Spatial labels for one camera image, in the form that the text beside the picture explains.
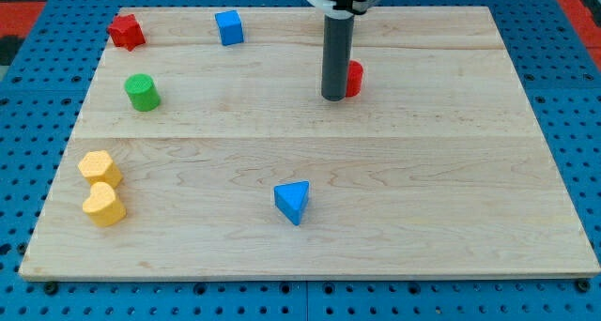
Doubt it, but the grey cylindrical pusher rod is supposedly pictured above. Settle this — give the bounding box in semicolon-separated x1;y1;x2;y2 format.
321;15;354;101

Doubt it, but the red cylinder block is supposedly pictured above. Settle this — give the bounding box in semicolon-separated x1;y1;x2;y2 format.
346;60;363;98

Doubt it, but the wooden board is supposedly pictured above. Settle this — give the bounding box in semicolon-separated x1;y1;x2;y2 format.
20;7;600;282

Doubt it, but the blue cube block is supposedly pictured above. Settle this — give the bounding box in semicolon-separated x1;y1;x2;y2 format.
214;10;244;46

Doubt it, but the blue triangle block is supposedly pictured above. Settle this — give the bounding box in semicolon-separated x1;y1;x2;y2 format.
273;180;310;225

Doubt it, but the green cylinder block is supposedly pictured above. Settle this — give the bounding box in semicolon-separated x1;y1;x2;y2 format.
124;73;161;112

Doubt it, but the red star block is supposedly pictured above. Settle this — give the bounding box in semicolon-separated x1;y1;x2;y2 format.
107;14;146;52

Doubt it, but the yellow pentagon block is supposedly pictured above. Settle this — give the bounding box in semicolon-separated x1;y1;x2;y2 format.
78;150;123;188

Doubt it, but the yellow heart block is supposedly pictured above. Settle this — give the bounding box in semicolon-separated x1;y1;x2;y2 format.
83;182;127;227

